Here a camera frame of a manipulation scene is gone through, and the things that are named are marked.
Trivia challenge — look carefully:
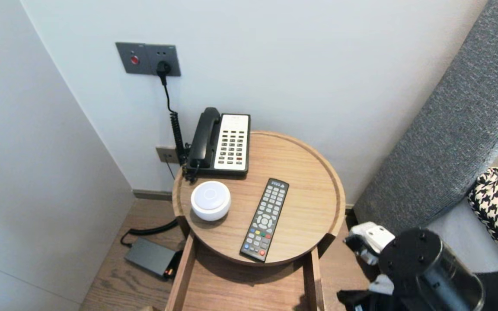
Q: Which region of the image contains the curved wooden table drawer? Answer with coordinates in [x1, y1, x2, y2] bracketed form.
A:
[141, 233, 326, 311]

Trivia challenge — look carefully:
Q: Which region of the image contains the black TV remote control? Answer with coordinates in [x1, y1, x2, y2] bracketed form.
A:
[239, 178, 290, 263]

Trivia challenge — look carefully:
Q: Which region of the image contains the white round smart speaker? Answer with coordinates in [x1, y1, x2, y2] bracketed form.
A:
[190, 181, 231, 222]

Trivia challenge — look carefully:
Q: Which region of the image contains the round wooden side table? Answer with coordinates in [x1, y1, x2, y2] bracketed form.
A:
[172, 131, 347, 267]

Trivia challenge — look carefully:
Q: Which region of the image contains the gray fabric headboard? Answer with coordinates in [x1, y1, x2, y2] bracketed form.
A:
[353, 0, 498, 237]

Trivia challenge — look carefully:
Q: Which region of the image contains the black and white telephone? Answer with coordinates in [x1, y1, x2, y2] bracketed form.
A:
[186, 113, 251, 176]

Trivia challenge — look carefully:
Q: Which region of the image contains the gray power adapter box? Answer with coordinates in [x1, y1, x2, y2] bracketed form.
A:
[124, 238, 176, 278]

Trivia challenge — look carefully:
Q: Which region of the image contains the black telephone handset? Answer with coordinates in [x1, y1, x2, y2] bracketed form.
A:
[187, 107, 222, 170]

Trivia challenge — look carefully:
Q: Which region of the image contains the black coiled handset cord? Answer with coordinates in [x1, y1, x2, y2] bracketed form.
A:
[182, 161, 201, 182]

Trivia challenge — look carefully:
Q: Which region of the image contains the beige wall phone jack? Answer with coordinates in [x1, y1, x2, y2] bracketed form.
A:
[156, 146, 179, 165]

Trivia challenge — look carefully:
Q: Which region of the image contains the black plug with coiled cable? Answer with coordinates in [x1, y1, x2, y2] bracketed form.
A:
[121, 60, 188, 248]

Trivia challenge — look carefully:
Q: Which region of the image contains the gray wall power socket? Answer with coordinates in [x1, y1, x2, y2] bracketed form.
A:
[145, 43, 181, 77]

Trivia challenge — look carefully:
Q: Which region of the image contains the gray wall switch red button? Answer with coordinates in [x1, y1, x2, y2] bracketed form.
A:
[116, 42, 148, 75]

